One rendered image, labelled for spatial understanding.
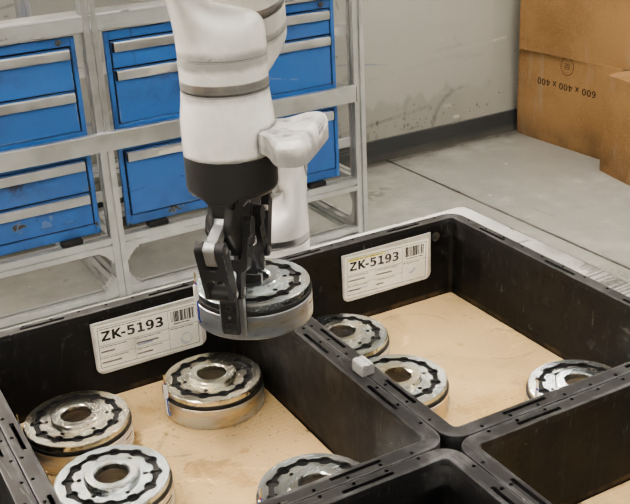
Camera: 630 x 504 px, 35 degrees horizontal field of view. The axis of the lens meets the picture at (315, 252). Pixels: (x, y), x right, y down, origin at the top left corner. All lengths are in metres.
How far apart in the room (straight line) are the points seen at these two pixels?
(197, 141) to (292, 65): 2.29
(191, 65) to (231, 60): 0.03
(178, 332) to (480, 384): 0.33
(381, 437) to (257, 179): 0.25
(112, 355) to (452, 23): 3.53
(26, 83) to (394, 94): 2.00
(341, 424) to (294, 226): 0.41
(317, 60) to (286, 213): 1.85
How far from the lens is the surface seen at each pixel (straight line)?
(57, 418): 1.01
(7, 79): 2.76
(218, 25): 0.76
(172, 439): 1.02
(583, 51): 4.39
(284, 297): 0.86
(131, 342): 1.08
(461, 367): 1.11
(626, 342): 1.06
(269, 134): 0.78
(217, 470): 0.96
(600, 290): 1.06
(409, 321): 1.20
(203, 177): 0.79
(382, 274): 1.20
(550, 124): 4.59
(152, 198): 2.96
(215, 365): 1.06
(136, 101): 2.88
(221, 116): 0.77
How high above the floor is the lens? 1.39
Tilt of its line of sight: 23 degrees down
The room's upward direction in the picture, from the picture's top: 3 degrees counter-clockwise
